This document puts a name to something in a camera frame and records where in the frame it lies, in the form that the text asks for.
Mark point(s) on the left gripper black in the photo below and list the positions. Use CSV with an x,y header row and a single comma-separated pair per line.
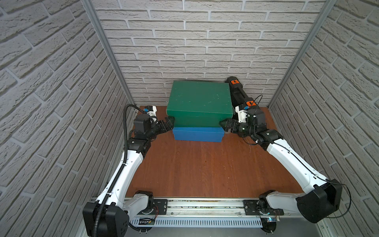
x,y
165,126

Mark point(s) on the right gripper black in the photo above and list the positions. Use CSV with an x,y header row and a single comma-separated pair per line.
x,y
230,121

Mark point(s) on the blue shoebox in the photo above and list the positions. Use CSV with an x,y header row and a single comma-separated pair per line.
x,y
201,134

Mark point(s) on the green shoebox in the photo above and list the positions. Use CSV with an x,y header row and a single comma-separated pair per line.
x,y
199,104

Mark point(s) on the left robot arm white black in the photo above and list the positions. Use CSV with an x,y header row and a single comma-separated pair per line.
x,y
121,183

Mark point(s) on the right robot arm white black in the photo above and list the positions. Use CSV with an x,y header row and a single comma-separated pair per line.
x,y
320,196

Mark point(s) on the black tool case orange latches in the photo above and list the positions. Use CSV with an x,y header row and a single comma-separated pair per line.
x,y
239,98

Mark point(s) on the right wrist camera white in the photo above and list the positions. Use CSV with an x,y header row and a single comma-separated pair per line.
x,y
241,113

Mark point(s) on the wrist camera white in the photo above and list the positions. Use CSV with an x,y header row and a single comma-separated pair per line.
x,y
151,110
241,113

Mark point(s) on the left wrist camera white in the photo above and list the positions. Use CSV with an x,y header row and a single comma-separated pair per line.
x,y
151,110

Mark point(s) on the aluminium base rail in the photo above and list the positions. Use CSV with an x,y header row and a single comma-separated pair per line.
x,y
143,214

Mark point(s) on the left aluminium corner post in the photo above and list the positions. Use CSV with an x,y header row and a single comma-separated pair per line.
x,y
96,22

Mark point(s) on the aluminium corner post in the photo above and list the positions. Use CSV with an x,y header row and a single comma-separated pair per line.
x,y
321,18
96,22

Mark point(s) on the right aluminium corner post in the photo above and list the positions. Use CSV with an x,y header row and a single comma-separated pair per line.
x,y
321,18

